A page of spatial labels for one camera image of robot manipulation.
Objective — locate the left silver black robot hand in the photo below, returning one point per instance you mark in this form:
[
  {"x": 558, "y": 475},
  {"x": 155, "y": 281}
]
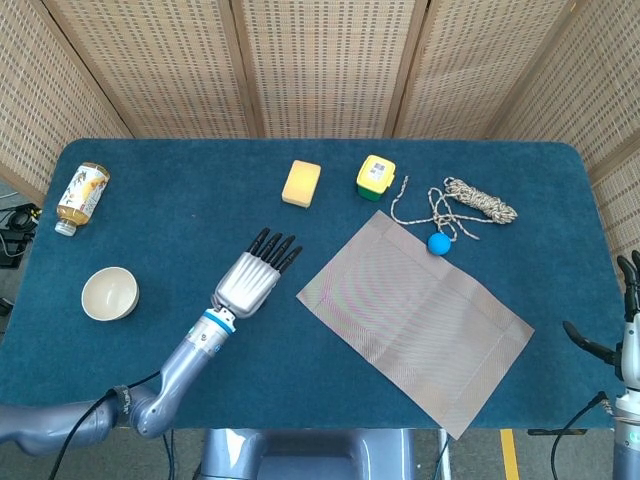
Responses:
[{"x": 247, "y": 287}]

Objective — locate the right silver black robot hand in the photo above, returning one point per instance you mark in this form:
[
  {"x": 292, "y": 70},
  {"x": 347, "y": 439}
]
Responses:
[{"x": 631, "y": 350}]

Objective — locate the cream bowl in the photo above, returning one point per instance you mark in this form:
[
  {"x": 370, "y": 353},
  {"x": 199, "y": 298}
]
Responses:
[{"x": 110, "y": 295}]

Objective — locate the brown woven placemat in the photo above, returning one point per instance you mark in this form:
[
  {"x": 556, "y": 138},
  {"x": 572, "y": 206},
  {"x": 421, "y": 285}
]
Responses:
[{"x": 415, "y": 320}]

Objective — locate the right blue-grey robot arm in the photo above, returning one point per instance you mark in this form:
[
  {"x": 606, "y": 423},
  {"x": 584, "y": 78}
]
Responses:
[{"x": 627, "y": 440}]

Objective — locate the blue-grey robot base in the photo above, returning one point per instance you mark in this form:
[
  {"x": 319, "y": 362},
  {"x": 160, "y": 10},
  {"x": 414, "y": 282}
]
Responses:
[{"x": 300, "y": 455}]

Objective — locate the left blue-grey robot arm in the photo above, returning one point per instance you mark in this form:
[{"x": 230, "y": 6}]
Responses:
[{"x": 185, "y": 365}]

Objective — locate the blue carpet table cover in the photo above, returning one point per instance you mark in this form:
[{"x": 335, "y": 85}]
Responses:
[{"x": 200, "y": 200}]

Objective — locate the yellow sponge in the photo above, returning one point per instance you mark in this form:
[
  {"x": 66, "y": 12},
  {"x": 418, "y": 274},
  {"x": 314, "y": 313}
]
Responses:
[{"x": 301, "y": 182}]

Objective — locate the green container yellow lid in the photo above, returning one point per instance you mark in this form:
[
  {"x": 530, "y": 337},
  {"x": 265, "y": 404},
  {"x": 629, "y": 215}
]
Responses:
[{"x": 376, "y": 175}]

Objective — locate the tea bottle with label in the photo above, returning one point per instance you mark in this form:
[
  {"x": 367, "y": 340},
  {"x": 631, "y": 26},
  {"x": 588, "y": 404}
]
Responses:
[{"x": 82, "y": 195}]

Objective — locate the blue ball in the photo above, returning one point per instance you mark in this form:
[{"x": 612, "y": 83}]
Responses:
[{"x": 439, "y": 244}]

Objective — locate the white table leg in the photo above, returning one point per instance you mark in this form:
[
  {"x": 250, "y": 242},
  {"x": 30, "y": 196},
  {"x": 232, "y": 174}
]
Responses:
[{"x": 444, "y": 460}]

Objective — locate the woven bamboo screen panel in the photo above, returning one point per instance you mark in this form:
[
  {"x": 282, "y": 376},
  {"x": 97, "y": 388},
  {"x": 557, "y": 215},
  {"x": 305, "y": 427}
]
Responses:
[
  {"x": 40, "y": 100},
  {"x": 475, "y": 65},
  {"x": 600, "y": 100},
  {"x": 325, "y": 65},
  {"x": 165, "y": 65}
]

